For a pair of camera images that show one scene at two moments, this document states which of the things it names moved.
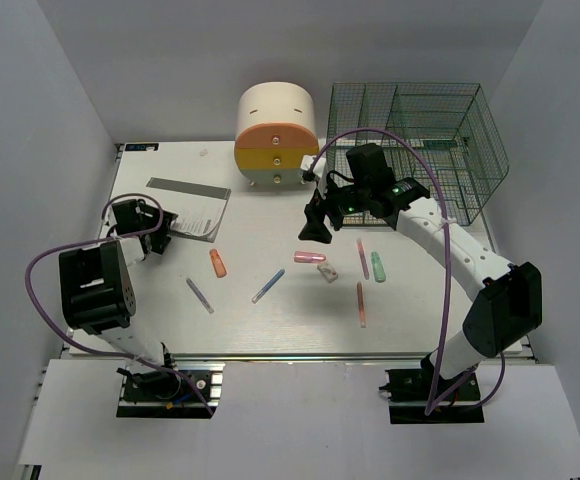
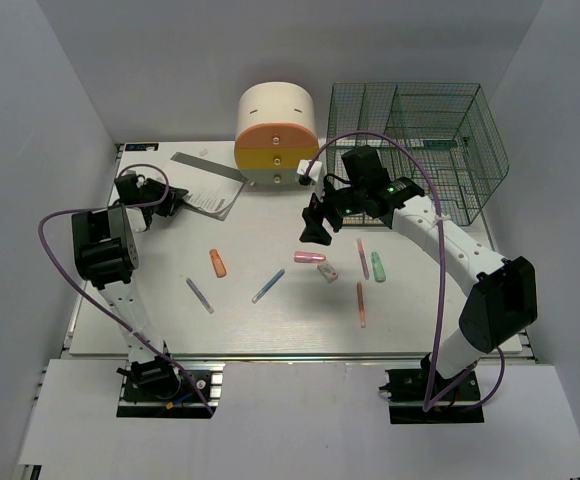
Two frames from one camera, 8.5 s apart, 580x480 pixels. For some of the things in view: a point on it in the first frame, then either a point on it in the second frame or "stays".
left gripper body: x=156 y=237 → x=154 y=196
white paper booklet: x=199 y=208 → x=211 y=190
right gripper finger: x=316 y=207 stays
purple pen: x=199 y=296 stays
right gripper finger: x=315 y=229 stays
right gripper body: x=343 y=200 stays
